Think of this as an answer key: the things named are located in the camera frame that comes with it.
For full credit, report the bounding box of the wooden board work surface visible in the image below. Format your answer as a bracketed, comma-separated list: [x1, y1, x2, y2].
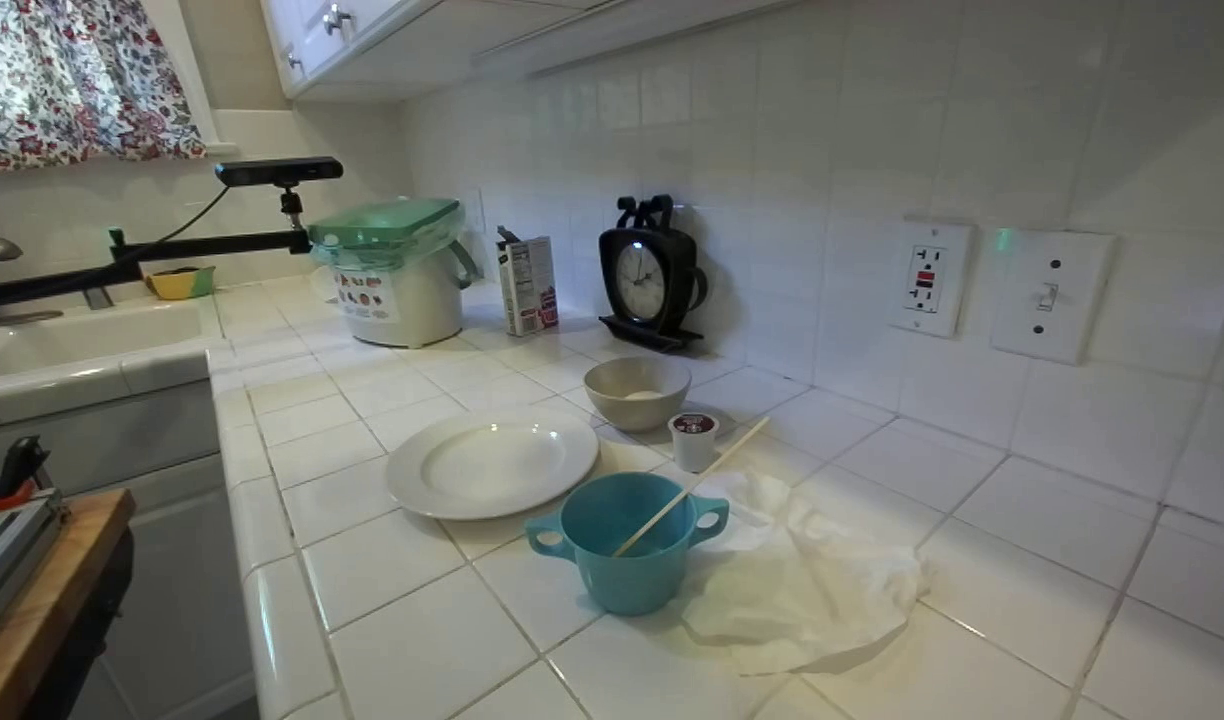
[0, 482, 138, 720]

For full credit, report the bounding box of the white wall light switch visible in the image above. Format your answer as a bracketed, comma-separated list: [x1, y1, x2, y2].
[985, 226, 1119, 366]

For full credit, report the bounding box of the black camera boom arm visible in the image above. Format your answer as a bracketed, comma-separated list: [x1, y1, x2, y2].
[0, 185, 314, 312]

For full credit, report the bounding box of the white wall power outlet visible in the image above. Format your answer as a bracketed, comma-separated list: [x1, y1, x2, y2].
[893, 217, 976, 340]

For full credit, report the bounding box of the small printed carton box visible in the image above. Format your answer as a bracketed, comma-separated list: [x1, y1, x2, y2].
[492, 225, 562, 340]

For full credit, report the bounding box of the black bar-shaped camera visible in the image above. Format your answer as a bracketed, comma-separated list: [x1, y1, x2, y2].
[212, 151, 346, 187]

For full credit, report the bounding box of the floral patterned curtain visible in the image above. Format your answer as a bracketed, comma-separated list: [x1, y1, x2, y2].
[0, 0, 208, 177]

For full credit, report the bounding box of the white round dinner plate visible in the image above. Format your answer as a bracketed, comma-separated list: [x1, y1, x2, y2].
[383, 408, 605, 525]

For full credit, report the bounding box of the white ceramic sink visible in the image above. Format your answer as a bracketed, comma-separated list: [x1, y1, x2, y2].
[0, 294, 229, 505]

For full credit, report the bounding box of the white bin with green liner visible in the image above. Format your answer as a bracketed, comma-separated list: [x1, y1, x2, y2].
[307, 194, 488, 353]

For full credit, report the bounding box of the small white cup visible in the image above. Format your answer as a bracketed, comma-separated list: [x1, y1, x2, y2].
[664, 408, 723, 472]

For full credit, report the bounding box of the white crumpled cloth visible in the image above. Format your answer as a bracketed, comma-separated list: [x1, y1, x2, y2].
[674, 462, 931, 676]

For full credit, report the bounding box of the thin wooden stick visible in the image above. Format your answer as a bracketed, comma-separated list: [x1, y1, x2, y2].
[609, 410, 774, 561]

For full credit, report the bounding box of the teal two-handled pot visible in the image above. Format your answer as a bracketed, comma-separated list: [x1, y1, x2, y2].
[524, 468, 730, 620]

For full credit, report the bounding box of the black and red hand tool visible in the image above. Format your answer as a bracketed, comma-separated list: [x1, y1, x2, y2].
[0, 431, 57, 512]

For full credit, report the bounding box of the beige ceramic bowl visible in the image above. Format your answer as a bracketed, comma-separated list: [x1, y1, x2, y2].
[578, 353, 693, 435]

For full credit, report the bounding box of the black ornate table clock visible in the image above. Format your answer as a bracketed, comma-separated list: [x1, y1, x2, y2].
[594, 192, 711, 356]

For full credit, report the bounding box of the white upper wall cabinet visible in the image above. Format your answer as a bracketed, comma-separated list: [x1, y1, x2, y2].
[257, 0, 788, 109]

